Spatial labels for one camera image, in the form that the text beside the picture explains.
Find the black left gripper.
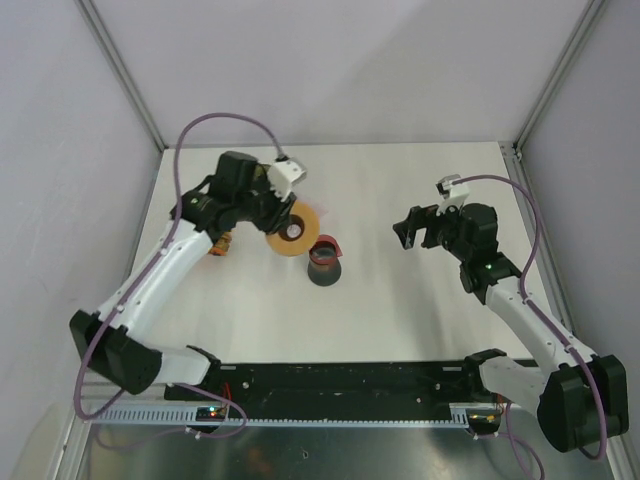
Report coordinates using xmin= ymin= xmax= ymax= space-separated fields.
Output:
xmin=235 ymin=173 xmax=297 ymax=236

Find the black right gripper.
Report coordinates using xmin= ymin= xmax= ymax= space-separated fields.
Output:
xmin=393 ymin=197 xmax=472 ymax=261

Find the wooden ring dripper holder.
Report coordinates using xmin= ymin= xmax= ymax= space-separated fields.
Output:
xmin=266 ymin=200 xmax=320 ymax=257

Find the pink transparent cone dripper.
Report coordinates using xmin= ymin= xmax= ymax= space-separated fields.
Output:
xmin=302 ymin=198 xmax=328 ymax=218

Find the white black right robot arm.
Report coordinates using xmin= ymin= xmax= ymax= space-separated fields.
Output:
xmin=393 ymin=203 xmax=629 ymax=452

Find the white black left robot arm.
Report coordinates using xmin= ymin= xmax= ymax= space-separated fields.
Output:
xmin=70 ymin=151 xmax=306 ymax=400

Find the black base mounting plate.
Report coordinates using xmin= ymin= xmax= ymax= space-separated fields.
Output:
xmin=163 ymin=358 xmax=524 ymax=422

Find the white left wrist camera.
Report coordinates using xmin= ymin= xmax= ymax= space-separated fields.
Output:
xmin=267 ymin=157 xmax=307 ymax=202

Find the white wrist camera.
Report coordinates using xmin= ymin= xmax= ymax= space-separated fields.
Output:
xmin=267 ymin=157 xmax=307 ymax=202
xmin=436 ymin=174 xmax=470 ymax=216

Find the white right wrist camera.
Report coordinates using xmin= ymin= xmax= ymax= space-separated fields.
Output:
xmin=436 ymin=174 xmax=470 ymax=216

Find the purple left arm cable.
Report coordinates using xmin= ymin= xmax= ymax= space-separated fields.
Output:
xmin=73 ymin=112 xmax=291 ymax=451

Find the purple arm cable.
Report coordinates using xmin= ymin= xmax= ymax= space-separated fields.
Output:
xmin=73 ymin=112 xmax=291 ymax=451
xmin=452 ymin=174 xmax=609 ymax=479

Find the aluminium corner post left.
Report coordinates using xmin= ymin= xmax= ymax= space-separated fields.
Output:
xmin=74 ymin=0 xmax=167 ymax=152

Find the aluminium corner post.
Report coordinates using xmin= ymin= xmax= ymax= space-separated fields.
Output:
xmin=513 ymin=0 xmax=609 ymax=151
xmin=74 ymin=0 xmax=167 ymax=152

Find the grey slotted cable duct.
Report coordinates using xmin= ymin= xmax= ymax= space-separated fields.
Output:
xmin=83 ymin=403 xmax=501 ymax=432

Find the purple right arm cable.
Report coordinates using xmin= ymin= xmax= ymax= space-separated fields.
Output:
xmin=452 ymin=174 xmax=609 ymax=479

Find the aluminium corner post right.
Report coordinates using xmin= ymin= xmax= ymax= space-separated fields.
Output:
xmin=513 ymin=0 xmax=609 ymax=151

